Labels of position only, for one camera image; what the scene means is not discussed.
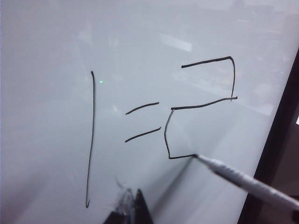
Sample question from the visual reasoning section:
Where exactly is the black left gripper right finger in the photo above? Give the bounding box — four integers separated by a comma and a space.
134, 188, 154, 224

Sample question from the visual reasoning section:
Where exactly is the white marker pen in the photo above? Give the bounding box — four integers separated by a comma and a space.
194, 153, 299, 212

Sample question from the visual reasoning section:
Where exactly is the white whiteboard panel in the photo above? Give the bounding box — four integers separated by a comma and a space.
0, 0, 299, 224

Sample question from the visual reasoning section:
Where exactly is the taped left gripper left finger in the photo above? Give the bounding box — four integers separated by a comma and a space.
102, 183, 135, 224

